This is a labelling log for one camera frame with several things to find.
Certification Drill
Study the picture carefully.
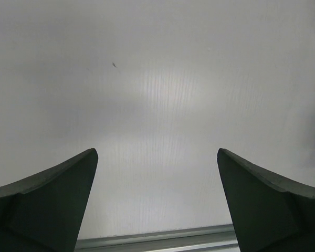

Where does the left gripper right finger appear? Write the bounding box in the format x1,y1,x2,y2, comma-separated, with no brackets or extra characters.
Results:
217,148,315,251

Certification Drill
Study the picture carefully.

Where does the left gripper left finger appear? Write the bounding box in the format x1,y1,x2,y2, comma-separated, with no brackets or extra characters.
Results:
0,148,98,251

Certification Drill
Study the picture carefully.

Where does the aluminium mounting rail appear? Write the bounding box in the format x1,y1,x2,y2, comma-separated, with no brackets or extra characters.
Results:
75,224,240,251

